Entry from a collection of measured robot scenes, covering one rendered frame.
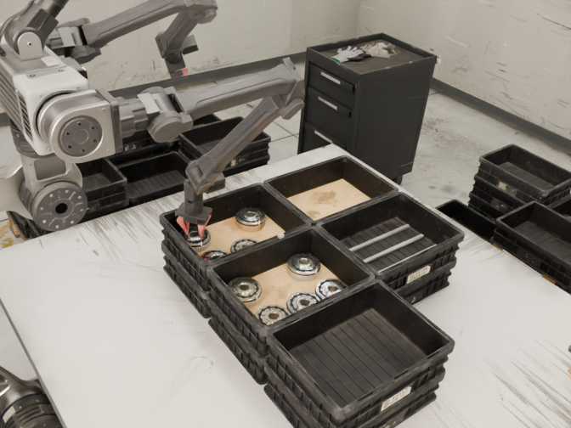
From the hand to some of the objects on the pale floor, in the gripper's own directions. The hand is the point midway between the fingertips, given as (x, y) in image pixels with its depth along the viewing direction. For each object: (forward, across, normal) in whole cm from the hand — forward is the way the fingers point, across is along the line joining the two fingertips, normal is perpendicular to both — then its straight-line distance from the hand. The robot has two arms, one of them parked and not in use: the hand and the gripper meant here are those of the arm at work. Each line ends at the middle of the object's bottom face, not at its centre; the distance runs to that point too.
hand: (194, 233), depth 192 cm
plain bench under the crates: (+87, +41, -3) cm, 96 cm away
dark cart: (+88, +34, +188) cm, 210 cm away
